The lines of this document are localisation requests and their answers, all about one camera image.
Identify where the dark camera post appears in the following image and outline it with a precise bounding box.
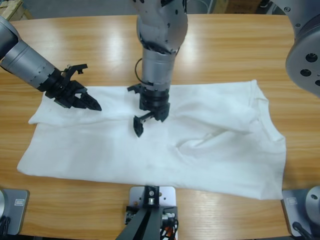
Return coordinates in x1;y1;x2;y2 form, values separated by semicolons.
113;185;161;240

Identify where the brown cardboard box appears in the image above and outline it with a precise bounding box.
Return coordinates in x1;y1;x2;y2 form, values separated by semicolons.
216;0;258;14

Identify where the grey camera mount plate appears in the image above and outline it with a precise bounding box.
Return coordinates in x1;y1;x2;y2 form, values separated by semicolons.
128;185;176;208

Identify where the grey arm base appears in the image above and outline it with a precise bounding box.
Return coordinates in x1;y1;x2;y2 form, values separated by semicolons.
281;184;320;238
0;188;30;236

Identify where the white t-shirt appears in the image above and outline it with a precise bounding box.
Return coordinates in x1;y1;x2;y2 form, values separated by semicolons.
16;79;287;201

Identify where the orange cable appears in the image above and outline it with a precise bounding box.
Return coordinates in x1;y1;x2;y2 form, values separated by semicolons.
159;223;177;238

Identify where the white chair frame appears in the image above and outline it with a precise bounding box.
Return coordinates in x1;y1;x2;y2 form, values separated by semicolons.
258;0;275;13

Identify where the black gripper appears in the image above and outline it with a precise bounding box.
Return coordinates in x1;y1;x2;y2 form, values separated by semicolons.
36;63;103;112
126;83;172;139

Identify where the black base cable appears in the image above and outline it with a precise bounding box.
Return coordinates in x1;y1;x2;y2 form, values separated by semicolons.
291;221;312;240
0;216;11;236

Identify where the wooden pallet stack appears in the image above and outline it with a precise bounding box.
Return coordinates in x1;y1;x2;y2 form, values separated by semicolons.
0;0;33;22

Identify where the black electronics bracket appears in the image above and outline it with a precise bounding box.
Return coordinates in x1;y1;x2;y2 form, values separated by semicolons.
124;204;180;240

